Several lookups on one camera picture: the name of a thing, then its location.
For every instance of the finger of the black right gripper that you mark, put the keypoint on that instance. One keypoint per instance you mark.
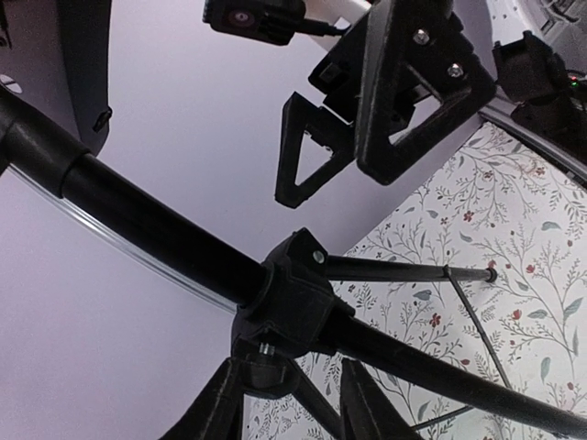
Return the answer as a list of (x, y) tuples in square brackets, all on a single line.
[(316, 146), (421, 80)]

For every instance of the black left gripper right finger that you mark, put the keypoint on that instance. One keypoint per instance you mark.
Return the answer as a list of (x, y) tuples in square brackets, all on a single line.
[(366, 413)]

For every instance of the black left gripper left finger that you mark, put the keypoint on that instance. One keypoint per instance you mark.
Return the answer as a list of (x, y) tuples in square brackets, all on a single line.
[(217, 411)]

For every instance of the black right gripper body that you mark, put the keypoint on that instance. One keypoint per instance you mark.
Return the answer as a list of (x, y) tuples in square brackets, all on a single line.
[(338, 75)]

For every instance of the black music stand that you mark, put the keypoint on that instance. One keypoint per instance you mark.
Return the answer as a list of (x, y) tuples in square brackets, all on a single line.
[(291, 332)]

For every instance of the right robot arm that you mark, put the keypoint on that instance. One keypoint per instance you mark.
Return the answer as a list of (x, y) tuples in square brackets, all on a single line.
[(550, 100)]

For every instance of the floral table mat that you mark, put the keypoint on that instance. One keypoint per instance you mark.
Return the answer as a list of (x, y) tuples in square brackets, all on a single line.
[(494, 204)]

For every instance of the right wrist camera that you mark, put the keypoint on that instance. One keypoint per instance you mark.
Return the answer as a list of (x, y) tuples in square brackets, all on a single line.
[(269, 21)]

